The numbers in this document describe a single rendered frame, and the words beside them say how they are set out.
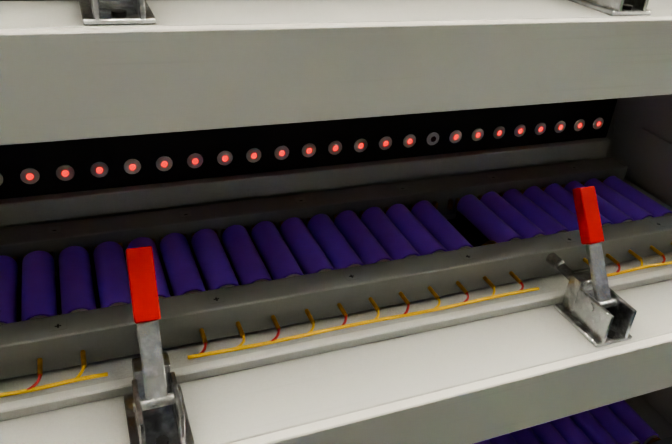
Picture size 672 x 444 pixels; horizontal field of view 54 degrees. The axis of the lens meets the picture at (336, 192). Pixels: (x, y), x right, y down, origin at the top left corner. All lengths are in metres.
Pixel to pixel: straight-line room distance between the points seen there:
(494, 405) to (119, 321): 0.21
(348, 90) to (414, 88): 0.03
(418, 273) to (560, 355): 0.09
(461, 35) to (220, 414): 0.22
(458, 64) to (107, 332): 0.22
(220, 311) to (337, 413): 0.08
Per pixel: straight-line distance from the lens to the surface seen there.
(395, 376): 0.37
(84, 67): 0.28
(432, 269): 0.42
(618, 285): 0.49
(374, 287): 0.40
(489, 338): 0.41
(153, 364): 0.33
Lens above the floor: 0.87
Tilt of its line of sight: 12 degrees down
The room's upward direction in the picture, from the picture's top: 2 degrees counter-clockwise
